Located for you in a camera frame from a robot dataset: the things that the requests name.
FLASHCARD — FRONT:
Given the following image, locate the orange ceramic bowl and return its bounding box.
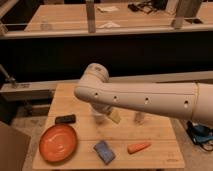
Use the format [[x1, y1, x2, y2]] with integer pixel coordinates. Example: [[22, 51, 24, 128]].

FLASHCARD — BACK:
[[39, 124, 78, 162]]

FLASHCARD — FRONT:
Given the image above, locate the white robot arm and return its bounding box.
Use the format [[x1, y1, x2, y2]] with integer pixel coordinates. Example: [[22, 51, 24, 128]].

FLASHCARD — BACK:
[[74, 63, 213, 127]]

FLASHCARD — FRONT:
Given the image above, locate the white paper cup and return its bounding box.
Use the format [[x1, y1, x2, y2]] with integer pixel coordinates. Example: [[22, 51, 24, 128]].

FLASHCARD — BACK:
[[92, 113, 105, 124]]

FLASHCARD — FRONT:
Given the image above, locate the white plastic bottle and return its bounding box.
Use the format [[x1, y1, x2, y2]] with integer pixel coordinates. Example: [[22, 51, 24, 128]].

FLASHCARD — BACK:
[[134, 112, 145, 124]]

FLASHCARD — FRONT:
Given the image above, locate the blue sponge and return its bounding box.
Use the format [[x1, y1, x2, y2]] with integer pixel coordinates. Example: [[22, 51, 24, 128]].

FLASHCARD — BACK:
[[93, 140, 115, 165]]

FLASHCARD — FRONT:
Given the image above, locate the orange carrot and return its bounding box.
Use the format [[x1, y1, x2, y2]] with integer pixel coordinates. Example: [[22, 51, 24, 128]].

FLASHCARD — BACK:
[[127, 142, 150, 154]]

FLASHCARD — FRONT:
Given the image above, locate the black rectangular remote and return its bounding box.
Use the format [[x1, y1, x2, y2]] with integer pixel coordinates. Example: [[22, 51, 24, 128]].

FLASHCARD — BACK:
[[55, 114, 76, 124]]

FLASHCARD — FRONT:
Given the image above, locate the crumpled white tissue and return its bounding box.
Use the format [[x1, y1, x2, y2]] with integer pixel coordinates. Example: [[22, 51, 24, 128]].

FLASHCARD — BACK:
[[99, 21, 120, 28]]

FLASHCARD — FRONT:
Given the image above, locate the brown cardboard box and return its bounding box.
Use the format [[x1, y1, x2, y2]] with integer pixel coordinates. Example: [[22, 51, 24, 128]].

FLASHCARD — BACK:
[[0, 121, 30, 171]]

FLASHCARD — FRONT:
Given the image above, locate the white paper sheet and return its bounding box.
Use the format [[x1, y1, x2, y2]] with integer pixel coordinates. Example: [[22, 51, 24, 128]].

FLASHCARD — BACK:
[[97, 6, 119, 12]]

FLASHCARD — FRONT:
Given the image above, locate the clear water bottle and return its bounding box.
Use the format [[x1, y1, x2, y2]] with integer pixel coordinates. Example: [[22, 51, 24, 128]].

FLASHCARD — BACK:
[[40, 16, 49, 31]]

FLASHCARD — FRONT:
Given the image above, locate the metal clamp bracket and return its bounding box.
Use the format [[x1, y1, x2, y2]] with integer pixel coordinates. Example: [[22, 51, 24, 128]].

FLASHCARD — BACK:
[[0, 64, 30, 90]]

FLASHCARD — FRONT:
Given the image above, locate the grey metal post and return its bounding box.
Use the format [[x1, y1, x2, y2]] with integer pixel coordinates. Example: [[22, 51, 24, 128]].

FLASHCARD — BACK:
[[171, 0, 203, 29], [86, 0, 96, 33]]

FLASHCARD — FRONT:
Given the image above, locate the black cables pile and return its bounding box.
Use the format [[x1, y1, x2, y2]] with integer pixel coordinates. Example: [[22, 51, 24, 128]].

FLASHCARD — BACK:
[[127, 0, 156, 14]]

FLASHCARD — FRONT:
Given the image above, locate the grey metal post right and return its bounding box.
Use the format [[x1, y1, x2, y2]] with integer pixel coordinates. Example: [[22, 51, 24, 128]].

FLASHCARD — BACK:
[[171, 0, 203, 29]]

